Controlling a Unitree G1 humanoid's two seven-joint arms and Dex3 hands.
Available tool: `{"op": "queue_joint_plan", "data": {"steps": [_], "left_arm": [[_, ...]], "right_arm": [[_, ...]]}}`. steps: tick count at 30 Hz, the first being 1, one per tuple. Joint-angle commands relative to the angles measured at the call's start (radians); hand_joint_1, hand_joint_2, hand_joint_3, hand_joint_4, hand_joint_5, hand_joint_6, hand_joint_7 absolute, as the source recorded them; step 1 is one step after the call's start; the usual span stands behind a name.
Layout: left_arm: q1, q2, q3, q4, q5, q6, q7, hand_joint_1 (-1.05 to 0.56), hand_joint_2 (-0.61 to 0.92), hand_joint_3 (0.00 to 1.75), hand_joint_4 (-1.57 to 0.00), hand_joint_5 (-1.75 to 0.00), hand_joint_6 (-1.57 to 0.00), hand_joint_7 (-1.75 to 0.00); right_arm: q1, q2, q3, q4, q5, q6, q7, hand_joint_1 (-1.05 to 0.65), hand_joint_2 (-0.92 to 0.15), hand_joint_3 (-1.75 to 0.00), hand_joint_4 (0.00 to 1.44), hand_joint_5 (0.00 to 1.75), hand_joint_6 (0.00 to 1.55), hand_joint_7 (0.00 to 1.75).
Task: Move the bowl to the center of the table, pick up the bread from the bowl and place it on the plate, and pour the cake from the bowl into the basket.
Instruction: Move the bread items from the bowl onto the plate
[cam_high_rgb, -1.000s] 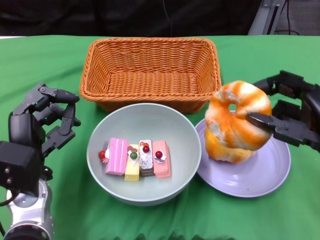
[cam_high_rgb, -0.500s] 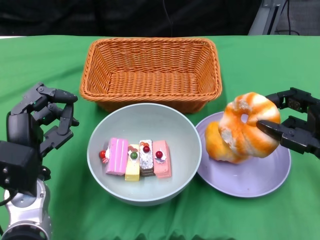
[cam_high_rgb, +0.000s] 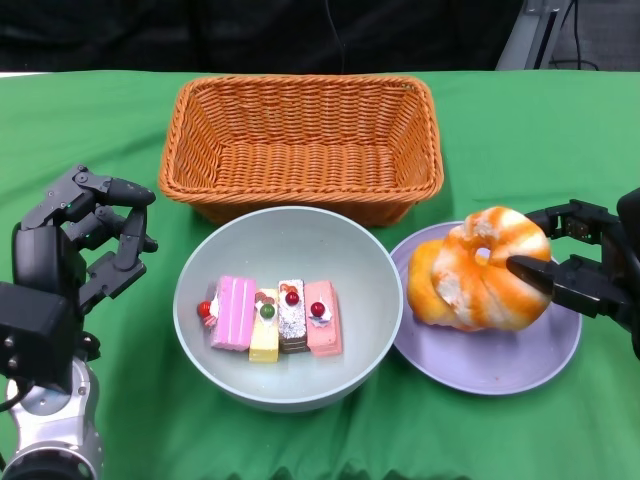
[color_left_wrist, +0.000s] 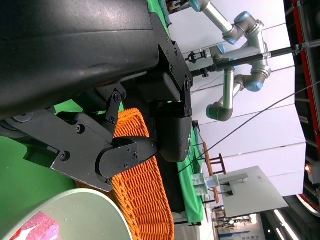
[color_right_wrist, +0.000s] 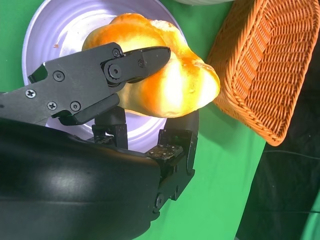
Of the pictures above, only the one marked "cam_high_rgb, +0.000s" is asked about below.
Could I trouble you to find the black backdrop cloth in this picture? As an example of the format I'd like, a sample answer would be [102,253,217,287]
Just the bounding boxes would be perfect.
[0,0,526,76]

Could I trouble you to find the orange wicker basket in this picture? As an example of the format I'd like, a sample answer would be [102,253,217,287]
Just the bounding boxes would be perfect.
[158,74,445,229]

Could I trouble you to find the pink striped cake slice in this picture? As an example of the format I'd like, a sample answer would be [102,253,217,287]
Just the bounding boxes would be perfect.
[197,274,258,353]

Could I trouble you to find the green tablecloth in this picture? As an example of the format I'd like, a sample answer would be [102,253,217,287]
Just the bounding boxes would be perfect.
[0,70,640,480]

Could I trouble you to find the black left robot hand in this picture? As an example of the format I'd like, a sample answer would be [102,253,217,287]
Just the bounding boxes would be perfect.
[12,164,160,315]

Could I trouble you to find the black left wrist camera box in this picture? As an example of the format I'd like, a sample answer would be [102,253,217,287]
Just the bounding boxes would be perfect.
[0,282,84,394]

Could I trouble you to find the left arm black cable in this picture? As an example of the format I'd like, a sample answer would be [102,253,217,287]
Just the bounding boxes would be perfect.
[0,379,32,414]

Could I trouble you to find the yellow cake slice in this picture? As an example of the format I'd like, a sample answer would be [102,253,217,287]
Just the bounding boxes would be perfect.
[248,288,282,365]

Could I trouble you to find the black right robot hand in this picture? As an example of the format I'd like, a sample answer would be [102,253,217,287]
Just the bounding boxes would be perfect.
[504,187,640,361]

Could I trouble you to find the pale green bowl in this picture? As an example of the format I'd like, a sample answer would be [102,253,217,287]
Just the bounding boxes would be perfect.
[172,206,404,414]

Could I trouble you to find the grey metal stand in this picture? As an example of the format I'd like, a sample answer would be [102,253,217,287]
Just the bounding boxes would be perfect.
[496,0,569,72]

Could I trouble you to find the salmon pink cake slice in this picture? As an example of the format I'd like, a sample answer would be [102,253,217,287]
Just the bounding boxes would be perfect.
[303,280,346,359]

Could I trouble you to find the chocolate cake slice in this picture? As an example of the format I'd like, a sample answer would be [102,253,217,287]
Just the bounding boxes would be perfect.
[277,278,309,356]

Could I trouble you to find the long orange bread loaf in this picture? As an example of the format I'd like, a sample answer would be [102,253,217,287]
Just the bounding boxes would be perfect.
[407,238,466,327]

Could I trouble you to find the lavender plate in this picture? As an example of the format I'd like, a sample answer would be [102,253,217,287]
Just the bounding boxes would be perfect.
[388,221,584,396]

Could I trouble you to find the twisted striped bread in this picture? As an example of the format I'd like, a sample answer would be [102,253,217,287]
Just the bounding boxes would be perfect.
[430,206,554,333]

